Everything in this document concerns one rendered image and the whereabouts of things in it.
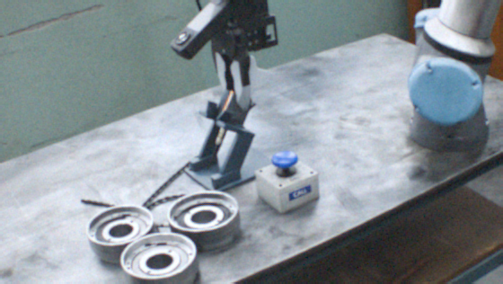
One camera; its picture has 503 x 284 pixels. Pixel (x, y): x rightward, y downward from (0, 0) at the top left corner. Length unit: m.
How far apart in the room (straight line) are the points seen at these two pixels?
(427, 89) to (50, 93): 1.82
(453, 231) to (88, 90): 1.63
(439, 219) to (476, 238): 0.10
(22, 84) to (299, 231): 1.72
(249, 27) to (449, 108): 0.33
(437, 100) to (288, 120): 0.40
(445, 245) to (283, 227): 0.46
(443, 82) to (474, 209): 0.55
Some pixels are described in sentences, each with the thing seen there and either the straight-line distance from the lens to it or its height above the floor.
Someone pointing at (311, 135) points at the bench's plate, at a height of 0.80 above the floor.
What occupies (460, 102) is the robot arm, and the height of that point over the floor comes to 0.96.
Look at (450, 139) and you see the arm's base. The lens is 1.23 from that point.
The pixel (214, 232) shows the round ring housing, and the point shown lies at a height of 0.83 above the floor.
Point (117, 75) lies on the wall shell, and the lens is 2.72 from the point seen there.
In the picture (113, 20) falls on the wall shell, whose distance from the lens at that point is 2.66.
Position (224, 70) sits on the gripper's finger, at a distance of 1.17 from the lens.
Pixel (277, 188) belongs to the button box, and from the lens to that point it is 1.08.
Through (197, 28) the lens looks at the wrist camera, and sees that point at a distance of 1.11.
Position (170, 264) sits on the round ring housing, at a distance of 1.01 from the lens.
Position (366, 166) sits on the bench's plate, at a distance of 1.20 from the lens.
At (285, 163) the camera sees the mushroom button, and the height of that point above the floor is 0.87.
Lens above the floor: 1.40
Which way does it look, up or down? 28 degrees down
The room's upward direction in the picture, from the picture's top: 7 degrees counter-clockwise
